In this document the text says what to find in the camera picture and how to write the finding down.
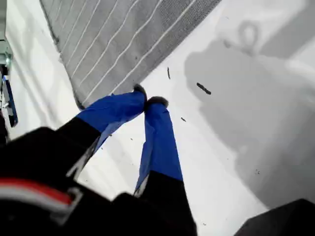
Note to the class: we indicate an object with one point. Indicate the grey striped towel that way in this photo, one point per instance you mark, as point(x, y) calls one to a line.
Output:
point(110, 37)

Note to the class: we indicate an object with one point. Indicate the tiny dark scrap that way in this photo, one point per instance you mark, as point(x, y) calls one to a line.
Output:
point(183, 119)

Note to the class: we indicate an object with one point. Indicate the thin dark scrap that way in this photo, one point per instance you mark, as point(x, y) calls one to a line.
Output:
point(168, 73)

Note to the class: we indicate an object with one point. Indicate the thick dark scrap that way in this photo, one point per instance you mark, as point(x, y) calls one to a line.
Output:
point(203, 88)

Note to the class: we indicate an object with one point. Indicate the blue edged grey bar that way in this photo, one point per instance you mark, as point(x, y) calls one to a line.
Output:
point(11, 105)

